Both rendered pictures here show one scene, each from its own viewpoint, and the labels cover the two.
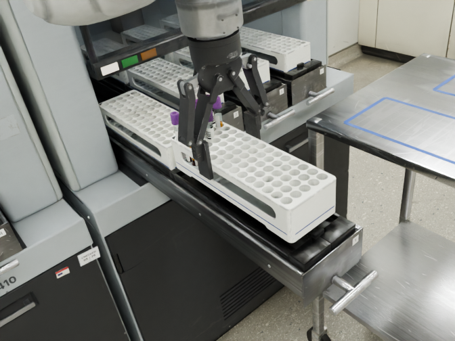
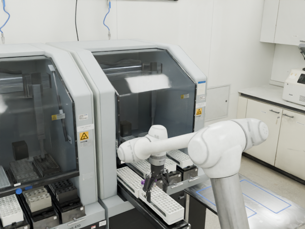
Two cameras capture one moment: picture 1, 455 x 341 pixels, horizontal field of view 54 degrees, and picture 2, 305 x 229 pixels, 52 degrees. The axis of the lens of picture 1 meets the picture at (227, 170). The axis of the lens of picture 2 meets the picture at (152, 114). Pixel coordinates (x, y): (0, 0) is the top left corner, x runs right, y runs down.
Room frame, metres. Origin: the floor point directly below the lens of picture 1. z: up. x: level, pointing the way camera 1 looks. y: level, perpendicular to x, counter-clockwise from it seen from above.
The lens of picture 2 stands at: (-0.89, 0.00, 1.88)
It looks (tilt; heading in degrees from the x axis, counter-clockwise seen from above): 18 degrees down; 1
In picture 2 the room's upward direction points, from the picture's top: 1 degrees clockwise
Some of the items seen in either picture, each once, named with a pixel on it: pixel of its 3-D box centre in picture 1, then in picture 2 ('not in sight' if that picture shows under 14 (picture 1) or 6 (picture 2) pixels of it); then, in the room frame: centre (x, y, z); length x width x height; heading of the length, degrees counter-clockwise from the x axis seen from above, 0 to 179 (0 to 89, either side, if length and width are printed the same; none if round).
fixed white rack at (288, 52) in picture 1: (260, 49); (175, 156); (1.25, -0.14, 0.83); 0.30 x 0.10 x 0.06; 35
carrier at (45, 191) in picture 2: not in sight; (37, 197); (0.64, 0.67, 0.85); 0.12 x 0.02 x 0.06; 125
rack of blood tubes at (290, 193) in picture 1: (246, 171); (160, 202); (0.61, -0.03, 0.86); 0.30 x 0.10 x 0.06; 35
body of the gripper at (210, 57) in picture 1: (217, 61); (157, 170); (0.64, -0.01, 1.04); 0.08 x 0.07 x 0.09; 125
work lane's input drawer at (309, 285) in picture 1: (204, 179); (147, 203); (0.72, 0.05, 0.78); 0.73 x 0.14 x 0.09; 35
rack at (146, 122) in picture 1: (151, 127); (131, 181); (0.87, 0.15, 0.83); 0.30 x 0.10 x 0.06; 35
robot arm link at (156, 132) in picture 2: not in sight; (155, 140); (0.63, 0.00, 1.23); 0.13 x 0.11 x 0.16; 130
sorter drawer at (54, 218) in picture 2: not in sight; (31, 194); (0.78, 0.76, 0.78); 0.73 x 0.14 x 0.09; 35
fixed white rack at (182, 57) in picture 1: (219, 66); (158, 161); (1.16, -0.02, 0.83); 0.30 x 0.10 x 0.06; 35
